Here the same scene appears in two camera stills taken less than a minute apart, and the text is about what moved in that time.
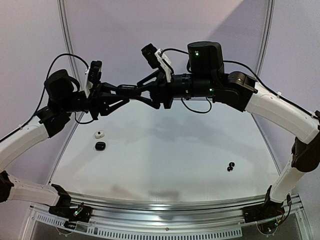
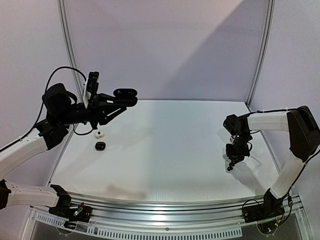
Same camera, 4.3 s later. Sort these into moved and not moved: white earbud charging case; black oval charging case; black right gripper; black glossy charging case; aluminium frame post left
Moved: black right gripper; black oval charging case
Not moved: white earbud charging case; aluminium frame post left; black glossy charging case
